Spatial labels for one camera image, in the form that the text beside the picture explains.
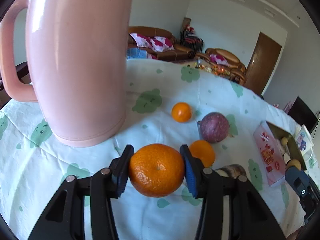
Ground small yellow-green citrus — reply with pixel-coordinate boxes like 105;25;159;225
286;159;302;171

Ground small orange mandarin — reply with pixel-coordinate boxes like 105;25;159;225
171;102;193;123

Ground brown leather armchair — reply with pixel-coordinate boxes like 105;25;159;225
195;48;246;85

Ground round purple radish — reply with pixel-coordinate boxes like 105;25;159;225
197;112;232;144

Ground white green-patterned tablecloth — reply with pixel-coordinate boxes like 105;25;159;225
1;60;304;239

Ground dark round stool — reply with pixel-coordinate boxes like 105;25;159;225
16;61;29;83

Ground wooden coffee table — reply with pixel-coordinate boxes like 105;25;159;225
187;59;232;79

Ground blue plaid blanket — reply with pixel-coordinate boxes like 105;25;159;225
126;48;157;60

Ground long brown leather sofa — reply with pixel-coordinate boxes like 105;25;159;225
128;26;194;62

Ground medium orange mandarin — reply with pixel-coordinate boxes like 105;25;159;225
189;140;215;167

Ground white cartoon paper cup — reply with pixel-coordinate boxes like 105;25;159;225
295;125;314;155

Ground brown wooden door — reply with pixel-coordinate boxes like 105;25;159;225
244;32;281;95

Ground pink floral sofa cushion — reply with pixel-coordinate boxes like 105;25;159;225
130;33;175;52

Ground pink cookie tin box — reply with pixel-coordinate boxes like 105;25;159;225
253;121;307;186

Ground black television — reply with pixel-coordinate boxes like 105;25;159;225
288;97;318;133

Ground stacked dark chairs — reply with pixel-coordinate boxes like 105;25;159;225
180;17;203;53

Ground large orange mandarin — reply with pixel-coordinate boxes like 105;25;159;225
129;144;184;198

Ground pink electric kettle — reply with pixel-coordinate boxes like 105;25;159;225
1;0;132;147

